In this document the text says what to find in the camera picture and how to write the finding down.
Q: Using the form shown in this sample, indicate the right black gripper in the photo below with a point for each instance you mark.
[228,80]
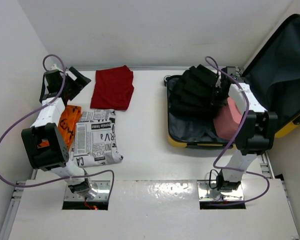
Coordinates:
[214,99]

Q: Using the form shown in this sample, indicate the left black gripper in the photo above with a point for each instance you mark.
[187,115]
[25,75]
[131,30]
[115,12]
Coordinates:
[79,83]

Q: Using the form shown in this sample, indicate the pink box with handle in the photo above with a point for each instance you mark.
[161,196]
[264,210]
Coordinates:
[227,121]

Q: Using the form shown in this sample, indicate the orange black patterned cloth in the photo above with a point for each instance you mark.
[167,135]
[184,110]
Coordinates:
[67,123]

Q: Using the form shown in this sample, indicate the dark red cloth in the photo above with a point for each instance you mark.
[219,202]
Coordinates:
[113,89]

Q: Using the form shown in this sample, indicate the newspaper print cloth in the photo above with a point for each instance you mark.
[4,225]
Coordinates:
[95,139]

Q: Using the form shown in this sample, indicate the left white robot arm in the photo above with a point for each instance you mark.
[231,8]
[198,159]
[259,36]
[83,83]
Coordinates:
[48,141]

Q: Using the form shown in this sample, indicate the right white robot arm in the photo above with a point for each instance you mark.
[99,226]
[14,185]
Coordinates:
[254,136]

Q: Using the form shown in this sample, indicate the yellow suitcase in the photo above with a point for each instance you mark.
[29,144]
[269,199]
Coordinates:
[271,82]

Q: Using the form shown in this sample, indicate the white front panel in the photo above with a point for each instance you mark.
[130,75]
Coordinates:
[152,210]

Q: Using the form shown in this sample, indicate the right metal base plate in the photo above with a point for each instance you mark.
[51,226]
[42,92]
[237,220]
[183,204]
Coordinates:
[207,192]

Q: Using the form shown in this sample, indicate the metal base plate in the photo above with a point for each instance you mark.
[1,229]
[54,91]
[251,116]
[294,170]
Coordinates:
[207,192]
[99,193]

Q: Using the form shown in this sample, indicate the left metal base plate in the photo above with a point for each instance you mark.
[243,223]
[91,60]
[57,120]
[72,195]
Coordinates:
[99,193]

